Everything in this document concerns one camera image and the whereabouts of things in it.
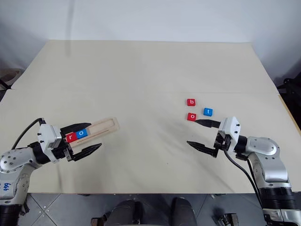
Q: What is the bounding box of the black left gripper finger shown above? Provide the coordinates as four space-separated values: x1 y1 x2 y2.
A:
61 122 92 134
74 143 103 162

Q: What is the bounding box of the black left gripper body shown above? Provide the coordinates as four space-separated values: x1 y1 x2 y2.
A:
52 128 76 163

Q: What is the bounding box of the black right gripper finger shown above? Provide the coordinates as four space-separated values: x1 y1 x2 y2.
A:
194 119 222 129
186 140 218 158

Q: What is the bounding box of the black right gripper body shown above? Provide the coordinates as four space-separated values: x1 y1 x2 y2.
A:
214 131 232 152

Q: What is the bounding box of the blue o letter block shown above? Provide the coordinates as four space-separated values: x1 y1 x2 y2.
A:
76 130 89 141

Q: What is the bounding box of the wooden block tray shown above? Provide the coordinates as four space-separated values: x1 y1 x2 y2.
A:
70 117 121 149

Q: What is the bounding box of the dark rounded shape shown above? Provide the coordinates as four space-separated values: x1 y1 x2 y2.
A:
171 197 197 226
110 199 144 226

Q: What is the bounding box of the small black stand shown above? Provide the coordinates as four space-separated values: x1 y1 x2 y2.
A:
0 79 13 91

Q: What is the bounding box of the round wooden object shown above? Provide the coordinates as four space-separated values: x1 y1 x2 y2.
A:
0 68 22 83

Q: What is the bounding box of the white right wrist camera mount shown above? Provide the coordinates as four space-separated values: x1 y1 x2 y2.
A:
218 116 242 153

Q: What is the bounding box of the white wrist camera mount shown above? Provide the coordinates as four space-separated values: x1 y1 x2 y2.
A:
37 123 63 163
218 116 242 153

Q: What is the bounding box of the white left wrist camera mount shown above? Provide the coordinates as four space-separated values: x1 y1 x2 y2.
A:
37 123 63 163

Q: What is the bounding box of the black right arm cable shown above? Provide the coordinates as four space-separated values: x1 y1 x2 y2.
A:
223 148 267 210

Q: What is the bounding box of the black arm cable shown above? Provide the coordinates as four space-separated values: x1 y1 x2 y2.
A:
223 148 267 210
11 117 47 150

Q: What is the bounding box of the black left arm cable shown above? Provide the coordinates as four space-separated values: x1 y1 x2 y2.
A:
11 117 47 150

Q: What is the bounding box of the black metal frame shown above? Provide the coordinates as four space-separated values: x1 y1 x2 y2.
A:
277 70 301 132

